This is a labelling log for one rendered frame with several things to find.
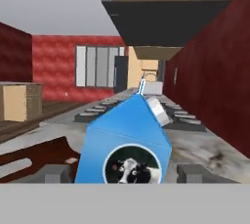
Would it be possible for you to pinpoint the beige tall cupboard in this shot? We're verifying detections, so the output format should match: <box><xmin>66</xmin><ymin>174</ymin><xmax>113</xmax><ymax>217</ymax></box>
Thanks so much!
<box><xmin>126</xmin><ymin>46</ymin><xmax>160</xmax><ymax>89</ymax></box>

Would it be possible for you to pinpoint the dark brown wooden tray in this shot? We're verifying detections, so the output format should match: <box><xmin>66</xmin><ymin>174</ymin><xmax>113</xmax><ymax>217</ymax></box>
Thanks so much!
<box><xmin>0</xmin><ymin>136</ymin><xmax>81</xmax><ymax>184</ymax></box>

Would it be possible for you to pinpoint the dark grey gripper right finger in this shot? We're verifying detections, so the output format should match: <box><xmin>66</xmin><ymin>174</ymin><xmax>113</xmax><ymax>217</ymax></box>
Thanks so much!
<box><xmin>176</xmin><ymin>163</ymin><xmax>239</xmax><ymax>184</ymax></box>

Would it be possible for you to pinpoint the dark grey range hood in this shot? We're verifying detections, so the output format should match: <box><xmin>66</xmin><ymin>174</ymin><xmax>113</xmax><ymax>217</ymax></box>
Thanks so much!
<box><xmin>101</xmin><ymin>0</ymin><xmax>250</xmax><ymax>48</ymax></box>

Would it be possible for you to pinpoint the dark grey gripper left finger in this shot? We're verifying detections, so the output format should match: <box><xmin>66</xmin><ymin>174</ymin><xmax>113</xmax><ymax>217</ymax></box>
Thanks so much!
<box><xmin>10</xmin><ymin>163</ymin><xmax>73</xmax><ymax>184</ymax></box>

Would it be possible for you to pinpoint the blue milk carton with cow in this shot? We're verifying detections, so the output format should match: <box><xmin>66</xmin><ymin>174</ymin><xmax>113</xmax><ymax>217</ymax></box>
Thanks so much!
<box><xmin>73</xmin><ymin>74</ymin><xmax>174</xmax><ymax>185</ymax></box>

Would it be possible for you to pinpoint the dark grey fridge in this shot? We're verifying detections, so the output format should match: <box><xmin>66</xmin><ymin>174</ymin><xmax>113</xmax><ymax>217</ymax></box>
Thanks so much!
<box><xmin>113</xmin><ymin>55</ymin><xmax>129</xmax><ymax>94</ymax></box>

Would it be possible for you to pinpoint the black hob with grey grates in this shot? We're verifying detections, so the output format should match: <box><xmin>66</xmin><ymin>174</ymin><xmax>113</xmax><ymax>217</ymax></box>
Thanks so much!
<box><xmin>74</xmin><ymin>96</ymin><xmax>208</xmax><ymax>133</ymax></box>

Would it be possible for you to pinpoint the white framed window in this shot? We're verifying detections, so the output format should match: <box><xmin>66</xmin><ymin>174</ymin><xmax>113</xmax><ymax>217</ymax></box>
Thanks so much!
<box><xmin>74</xmin><ymin>45</ymin><xmax>127</xmax><ymax>88</ymax></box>

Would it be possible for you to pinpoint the white sugar cube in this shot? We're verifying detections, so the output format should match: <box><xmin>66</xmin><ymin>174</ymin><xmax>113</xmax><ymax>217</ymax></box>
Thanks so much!
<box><xmin>64</xmin><ymin>157</ymin><xmax>79</xmax><ymax>165</ymax></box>

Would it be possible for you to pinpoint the beige cupboard with brown top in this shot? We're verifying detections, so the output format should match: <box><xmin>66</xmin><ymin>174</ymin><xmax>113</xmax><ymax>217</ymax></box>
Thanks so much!
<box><xmin>0</xmin><ymin>81</ymin><xmax>44</xmax><ymax>123</ymax></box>

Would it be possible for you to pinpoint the brown wall cupboard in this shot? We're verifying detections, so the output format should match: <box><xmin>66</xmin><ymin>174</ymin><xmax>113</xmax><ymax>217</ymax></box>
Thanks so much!
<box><xmin>133</xmin><ymin>45</ymin><xmax>184</xmax><ymax>62</ymax></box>

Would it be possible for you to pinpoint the white pot with handle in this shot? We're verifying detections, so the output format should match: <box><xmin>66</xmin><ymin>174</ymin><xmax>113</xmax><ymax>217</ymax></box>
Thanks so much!
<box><xmin>143</xmin><ymin>70</ymin><xmax>164</xmax><ymax>96</ymax></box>

